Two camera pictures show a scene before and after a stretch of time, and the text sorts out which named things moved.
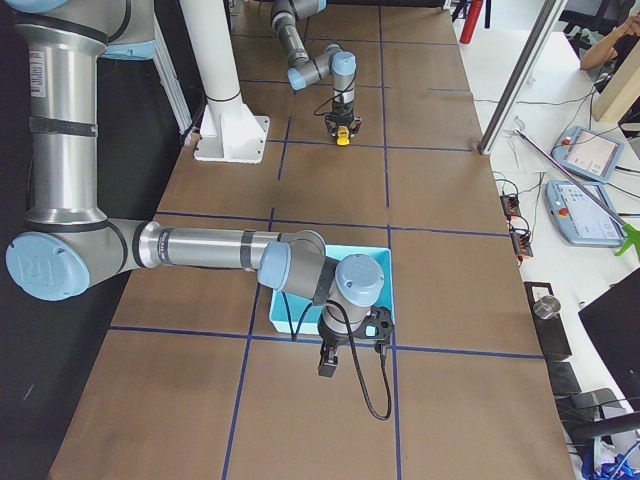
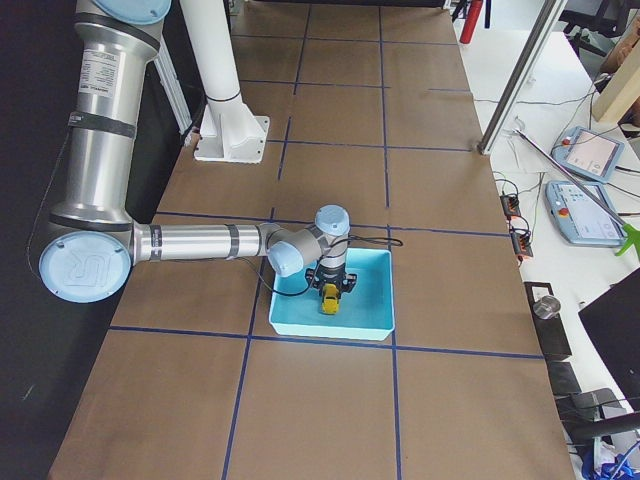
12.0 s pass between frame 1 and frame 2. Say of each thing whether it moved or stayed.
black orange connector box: stayed
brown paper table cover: stayed
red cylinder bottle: stayed
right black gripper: moved
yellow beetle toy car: moved
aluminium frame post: stayed
